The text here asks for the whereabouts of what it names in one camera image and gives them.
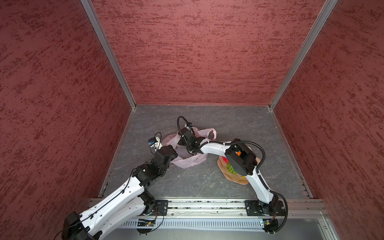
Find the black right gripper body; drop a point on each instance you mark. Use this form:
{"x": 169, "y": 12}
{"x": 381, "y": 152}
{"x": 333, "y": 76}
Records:
{"x": 182, "y": 141}

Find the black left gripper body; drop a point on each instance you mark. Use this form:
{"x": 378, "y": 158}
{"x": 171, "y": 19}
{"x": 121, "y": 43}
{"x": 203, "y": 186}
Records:
{"x": 162, "y": 171}

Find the green fake fruit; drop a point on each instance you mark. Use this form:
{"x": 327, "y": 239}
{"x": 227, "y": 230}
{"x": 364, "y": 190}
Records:
{"x": 231, "y": 169}

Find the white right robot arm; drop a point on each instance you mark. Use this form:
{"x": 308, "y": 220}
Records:
{"x": 245, "y": 157}

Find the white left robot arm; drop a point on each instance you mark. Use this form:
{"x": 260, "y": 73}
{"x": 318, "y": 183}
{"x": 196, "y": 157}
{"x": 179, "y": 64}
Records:
{"x": 131, "y": 199}

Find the pink wavy bowl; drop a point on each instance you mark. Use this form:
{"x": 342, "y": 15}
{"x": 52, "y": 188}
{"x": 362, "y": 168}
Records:
{"x": 236, "y": 178}

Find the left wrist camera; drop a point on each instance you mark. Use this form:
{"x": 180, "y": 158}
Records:
{"x": 155, "y": 143}

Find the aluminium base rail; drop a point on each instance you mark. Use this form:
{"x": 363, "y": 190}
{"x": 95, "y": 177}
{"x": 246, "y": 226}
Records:
{"x": 239, "y": 215}

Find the right aluminium corner post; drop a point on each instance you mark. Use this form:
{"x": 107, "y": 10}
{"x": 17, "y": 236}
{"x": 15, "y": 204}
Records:
{"x": 317, "y": 26}

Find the aluminium corner post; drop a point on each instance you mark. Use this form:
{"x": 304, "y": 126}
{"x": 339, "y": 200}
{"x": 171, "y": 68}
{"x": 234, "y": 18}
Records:
{"x": 317, "y": 26}
{"x": 97, "y": 26}

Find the left aluminium corner post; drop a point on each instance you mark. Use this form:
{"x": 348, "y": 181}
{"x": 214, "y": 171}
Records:
{"x": 97, "y": 26}

